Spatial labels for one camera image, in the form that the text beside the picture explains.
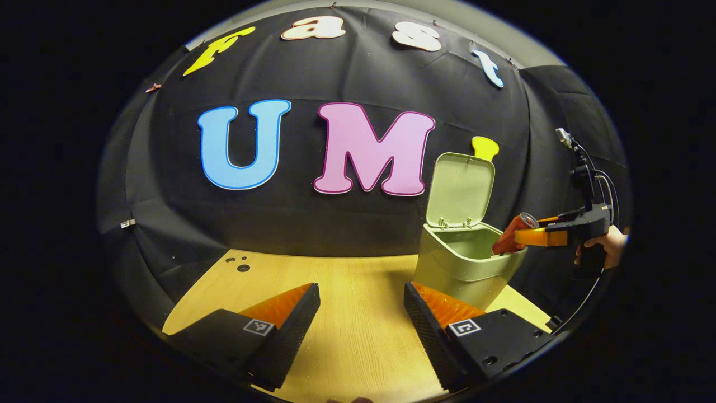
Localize wooden desktop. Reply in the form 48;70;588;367
162;249;554;403

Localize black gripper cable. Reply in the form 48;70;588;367
551;168;621;334

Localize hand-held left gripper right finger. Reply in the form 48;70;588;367
404;282;566;392

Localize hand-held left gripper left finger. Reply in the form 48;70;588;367
162;283;321;392

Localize pale green desktop garbage bin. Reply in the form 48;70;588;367
413;152;528;311

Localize red pop can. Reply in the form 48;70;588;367
492;212;540;256

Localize black backdrop cloth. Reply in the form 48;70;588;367
96;6;630;336

